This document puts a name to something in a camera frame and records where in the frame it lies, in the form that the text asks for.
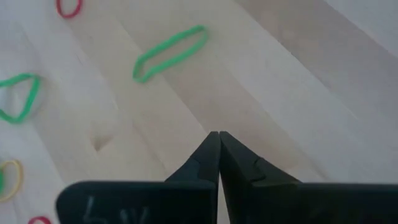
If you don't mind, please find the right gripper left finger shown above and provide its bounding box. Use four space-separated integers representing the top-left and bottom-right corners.
55 131 221 224

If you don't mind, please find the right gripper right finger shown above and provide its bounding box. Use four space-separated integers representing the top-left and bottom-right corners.
220 131 398 224

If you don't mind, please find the red rubber band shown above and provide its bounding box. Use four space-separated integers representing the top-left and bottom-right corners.
27 216 52 224
55 0 83 19

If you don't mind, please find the yellow rubber band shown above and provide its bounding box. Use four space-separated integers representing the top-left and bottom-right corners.
0 159 24 203

